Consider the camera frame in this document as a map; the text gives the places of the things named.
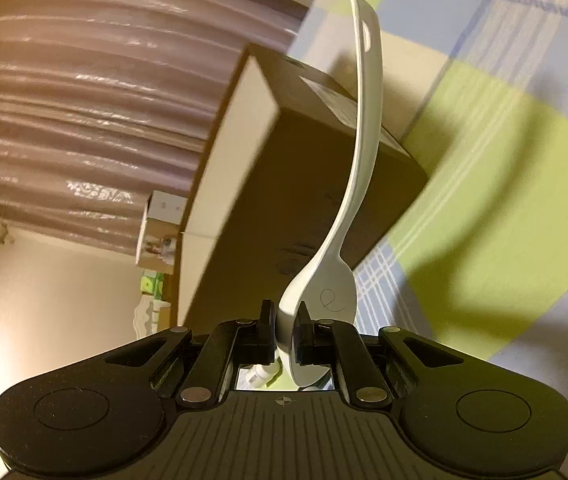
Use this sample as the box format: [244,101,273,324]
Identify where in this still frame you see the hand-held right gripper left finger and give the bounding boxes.
[106,300,275,408]

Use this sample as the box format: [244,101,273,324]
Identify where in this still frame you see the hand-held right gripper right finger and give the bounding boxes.
[294,302,465,403]

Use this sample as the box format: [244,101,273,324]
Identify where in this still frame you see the brown cardboard box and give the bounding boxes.
[176,42,430,331]

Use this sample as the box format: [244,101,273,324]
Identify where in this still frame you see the white plastic rice spoon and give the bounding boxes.
[276,0,383,390]

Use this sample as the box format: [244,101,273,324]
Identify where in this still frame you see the green tissue packs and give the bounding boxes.
[140,269,165,297]

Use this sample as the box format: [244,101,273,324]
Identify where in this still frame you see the white and gold product box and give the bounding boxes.
[136,190,188,267]

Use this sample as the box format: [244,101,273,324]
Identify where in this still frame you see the plaid tablecloth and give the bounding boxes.
[284,0,568,376]

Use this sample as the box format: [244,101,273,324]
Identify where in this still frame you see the mauve curtain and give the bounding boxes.
[0,0,309,241]

